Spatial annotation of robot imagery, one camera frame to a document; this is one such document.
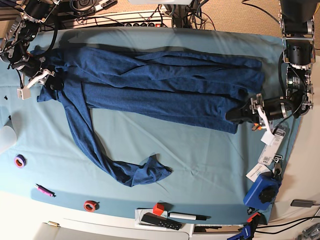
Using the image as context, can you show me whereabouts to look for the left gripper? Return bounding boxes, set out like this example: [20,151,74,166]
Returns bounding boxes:
[225,93,288,128]

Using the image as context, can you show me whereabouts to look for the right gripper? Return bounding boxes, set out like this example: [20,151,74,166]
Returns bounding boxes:
[14,56,64,91]

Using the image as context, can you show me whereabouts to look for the orange black utility knife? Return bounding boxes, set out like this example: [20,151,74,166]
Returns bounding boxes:
[251,123,266,132]

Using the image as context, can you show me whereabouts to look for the blue t-shirt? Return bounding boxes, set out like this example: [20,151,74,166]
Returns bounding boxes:
[37,46,265,187]

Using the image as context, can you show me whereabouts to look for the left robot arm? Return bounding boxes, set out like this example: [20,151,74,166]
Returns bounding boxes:
[226,0,320,130]

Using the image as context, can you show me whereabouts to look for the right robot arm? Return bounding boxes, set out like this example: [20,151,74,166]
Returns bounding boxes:
[0,0,64,92]

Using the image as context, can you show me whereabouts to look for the packaged tool blister card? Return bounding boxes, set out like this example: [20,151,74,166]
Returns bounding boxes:
[258,125,287,166]

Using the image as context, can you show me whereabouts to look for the white paper tag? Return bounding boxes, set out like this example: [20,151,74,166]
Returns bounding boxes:
[246,163,271,183]

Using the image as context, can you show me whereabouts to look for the metal keys carabiner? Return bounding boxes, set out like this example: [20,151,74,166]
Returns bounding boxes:
[272,154,283,180]

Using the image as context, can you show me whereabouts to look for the light blue table cloth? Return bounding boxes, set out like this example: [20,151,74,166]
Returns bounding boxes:
[0,26,305,225]

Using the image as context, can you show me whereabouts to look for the white translucent cup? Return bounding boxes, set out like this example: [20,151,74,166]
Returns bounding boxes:
[0,125,17,154]

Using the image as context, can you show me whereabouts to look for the blue box with knob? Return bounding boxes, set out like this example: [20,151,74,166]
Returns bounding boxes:
[243,173,282,211]

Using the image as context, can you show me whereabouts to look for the purple tape roll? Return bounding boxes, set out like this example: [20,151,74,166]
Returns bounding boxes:
[14,154,27,169]

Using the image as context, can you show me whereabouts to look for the grey adapter box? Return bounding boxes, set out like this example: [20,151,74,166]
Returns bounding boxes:
[290,199,314,208]

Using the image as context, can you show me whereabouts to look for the pink marker pen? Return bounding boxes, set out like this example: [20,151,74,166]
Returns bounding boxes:
[34,184,56,198]

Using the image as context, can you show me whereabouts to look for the power strip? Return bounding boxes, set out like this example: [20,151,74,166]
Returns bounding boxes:
[64,10,173,29]

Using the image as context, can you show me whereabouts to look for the blue orange bottom clamp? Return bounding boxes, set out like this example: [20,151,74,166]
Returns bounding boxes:
[227,212,261,240]

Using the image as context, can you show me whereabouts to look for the white black marker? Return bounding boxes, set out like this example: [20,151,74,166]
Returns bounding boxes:
[167,212,208,221]

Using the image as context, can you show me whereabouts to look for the red cube block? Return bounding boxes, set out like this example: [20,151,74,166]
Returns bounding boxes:
[152,203,165,216]

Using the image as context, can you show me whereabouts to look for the red tape roll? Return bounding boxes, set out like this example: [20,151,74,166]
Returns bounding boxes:
[83,200,99,213]

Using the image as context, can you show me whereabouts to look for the black remote control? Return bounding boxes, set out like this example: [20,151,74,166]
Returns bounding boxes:
[141,212,183,231]

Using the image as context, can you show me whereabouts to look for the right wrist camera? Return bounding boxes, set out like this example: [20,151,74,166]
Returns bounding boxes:
[17,88,31,100]

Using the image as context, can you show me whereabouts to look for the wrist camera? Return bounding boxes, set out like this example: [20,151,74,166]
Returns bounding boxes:
[260,130,276,146]
[17,88,31,100]

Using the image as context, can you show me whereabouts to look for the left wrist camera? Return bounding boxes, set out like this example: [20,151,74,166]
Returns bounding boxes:
[260,130,276,146]

